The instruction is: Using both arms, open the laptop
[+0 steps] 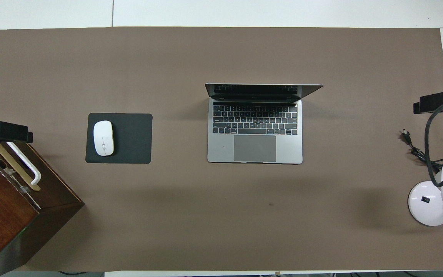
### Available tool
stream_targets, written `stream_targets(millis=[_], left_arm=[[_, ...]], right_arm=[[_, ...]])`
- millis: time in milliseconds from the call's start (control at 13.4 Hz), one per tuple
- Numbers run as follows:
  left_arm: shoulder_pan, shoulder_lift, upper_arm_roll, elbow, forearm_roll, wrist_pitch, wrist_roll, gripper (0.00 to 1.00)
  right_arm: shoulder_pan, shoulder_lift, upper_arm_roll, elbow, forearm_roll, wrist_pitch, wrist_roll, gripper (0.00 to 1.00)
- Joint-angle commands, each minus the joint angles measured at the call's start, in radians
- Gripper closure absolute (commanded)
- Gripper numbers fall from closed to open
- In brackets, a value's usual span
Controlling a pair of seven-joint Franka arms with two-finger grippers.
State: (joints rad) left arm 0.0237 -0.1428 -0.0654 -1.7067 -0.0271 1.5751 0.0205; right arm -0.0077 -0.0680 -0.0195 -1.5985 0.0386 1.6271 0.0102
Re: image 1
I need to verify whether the white computer mouse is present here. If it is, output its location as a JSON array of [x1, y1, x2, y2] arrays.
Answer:
[[93, 120, 115, 156]]

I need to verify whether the white desk lamp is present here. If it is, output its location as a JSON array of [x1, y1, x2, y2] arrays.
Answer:
[[408, 159, 443, 227]]

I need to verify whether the black lamp power cord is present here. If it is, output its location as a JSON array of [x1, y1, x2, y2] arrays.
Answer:
[[400, 130, 443, 172]]

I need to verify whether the white box handle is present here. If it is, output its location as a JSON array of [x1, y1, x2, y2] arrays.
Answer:
[[6, 142, 42, 185]]

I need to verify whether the silver apple laptop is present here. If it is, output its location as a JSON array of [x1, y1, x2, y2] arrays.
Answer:
[[205, 83, 324, 165]]

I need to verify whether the black mouse pad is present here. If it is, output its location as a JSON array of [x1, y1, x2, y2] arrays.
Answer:
[[85, 113, 153, 164]]

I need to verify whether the dark wooden box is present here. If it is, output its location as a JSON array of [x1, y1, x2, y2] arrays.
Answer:
[[0, 140, 85, 277]]

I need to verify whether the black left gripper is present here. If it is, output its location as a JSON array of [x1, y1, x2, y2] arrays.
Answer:
[[0, 120, 33, 144]]

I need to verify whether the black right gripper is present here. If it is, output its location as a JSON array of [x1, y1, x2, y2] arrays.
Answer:
[[413, 90, 443, 115]]

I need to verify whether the gold handle plate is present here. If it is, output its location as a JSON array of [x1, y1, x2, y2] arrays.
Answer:
[[0, 142, 41, 192]]

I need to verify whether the brown table mat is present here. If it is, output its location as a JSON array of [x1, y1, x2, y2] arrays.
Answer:
[[0, 26, 443, 272]]

